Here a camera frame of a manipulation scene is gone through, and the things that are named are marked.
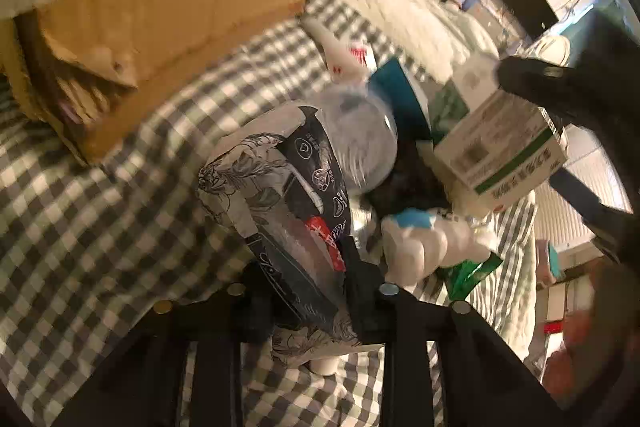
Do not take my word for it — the person's right hand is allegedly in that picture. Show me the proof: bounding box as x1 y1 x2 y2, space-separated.
544 307 603 405

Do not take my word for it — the green packet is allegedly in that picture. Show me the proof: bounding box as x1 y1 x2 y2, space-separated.
435 254 503 303

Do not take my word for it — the grey white checked cloth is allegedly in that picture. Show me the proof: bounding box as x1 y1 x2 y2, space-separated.
0 0 538 427

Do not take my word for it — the black tangled cord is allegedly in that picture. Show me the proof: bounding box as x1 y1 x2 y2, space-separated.
360 139 451 215

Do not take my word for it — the pale quilt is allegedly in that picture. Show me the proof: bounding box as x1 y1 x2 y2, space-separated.
325 0 501 82

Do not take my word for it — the white green carton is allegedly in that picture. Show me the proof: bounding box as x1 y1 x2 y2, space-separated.
430 57 568 212

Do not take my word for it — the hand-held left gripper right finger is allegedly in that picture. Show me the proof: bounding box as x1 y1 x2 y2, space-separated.
345 256 576 427

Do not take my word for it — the white slatted cabinet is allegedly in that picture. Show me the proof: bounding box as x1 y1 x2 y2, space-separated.
532 127 633 253

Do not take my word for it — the brown cardboard box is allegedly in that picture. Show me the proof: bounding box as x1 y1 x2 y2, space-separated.
0 0 357 165

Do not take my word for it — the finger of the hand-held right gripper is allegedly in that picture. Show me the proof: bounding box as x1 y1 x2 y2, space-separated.
499 7 640 138
549 170 640 264

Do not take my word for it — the white bottle blue cap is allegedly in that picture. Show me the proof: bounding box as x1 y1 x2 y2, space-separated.
380 207 493 293

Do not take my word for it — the black white printed packet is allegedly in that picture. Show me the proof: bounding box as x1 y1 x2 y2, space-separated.
197 103 386 375

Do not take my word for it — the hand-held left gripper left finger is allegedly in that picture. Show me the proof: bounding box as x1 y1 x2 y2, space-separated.
65 266 282 427

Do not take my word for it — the white tube red print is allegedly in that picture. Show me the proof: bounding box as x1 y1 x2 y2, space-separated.
300 18 378 82

